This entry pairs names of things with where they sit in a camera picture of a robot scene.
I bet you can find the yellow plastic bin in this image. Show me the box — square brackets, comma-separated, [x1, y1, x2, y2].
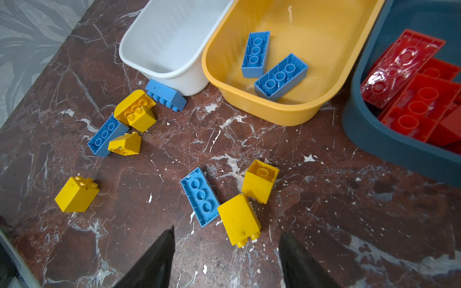
[202, 1, 384, 126]

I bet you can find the yellow brick lower centre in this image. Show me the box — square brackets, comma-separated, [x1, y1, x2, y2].
[217, 193, 261, 248]

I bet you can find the yellow brick upper centre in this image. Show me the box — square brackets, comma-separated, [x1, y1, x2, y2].
[242, 160, 280, 204]

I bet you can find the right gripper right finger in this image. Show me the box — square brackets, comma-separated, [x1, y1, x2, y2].
[279, 232, 340, 288]

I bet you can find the yellow brick far left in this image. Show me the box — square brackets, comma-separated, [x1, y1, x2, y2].
[55, 176, 100, 212]

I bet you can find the white plastic bin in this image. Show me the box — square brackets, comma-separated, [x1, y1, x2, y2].
[119, 0, 233, 96]

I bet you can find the red brick wide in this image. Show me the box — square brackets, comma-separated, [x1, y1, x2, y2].
[361, 29, 446, 109]

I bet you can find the yellow square brick beside curved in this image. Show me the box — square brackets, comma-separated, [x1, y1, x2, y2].
[126, 106, 157, 133]

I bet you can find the yellow slope brick small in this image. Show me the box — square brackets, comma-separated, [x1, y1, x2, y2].
[108, 132, 142, 156]

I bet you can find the blue brick by white bin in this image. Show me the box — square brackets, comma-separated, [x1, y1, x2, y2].
[146, 79, 187, 112]

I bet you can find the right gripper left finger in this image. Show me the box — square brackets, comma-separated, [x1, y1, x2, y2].
[114, 226, 175, 288]

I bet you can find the blue brick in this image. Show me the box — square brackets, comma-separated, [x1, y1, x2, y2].
[180, 167, 220, 228]
[88, 115, 129, 157]
[241, 31, 270, 78]
[254, 54, 309, 102]
[146, 79, 187, 112]

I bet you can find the dark teal plastic bin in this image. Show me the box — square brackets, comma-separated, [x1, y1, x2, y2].
[342, 1, 461, 187]

